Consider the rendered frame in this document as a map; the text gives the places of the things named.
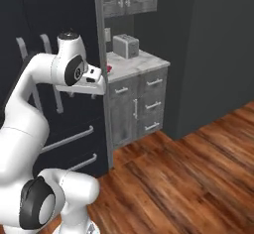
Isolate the silver drawer handle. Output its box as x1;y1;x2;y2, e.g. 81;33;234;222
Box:
144;100;163;111
114;86;130;95
146;77;164;87
144;121;161;132

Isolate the silver vertical door handle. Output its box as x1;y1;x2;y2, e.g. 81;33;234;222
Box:
132;98;139;121

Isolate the grey base cupboard door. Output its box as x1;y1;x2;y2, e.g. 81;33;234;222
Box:
108;96;140;151

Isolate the short grey fridge drawer handle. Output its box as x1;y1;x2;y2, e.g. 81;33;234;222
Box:
66;153;98;174

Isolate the white wall socket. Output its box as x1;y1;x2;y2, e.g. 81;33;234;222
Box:
104;27;112;43

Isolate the silver toaster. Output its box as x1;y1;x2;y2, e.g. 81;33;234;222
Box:
112;33;141;60

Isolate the grey tall side panel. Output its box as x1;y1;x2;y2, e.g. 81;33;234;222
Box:
93;0;115;171

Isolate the black fridge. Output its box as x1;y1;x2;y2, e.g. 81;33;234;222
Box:
0;0;110;179

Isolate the grey drawer front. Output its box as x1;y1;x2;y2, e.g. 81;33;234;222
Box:
138;66;169;94
138;111;166;139
138;89;168;116
107;76;140;101

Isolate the long grey fridge drawer handle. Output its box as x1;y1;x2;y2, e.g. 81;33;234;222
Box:
41;125;95;154

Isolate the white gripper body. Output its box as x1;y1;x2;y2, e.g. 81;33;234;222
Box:
54;77;108;97

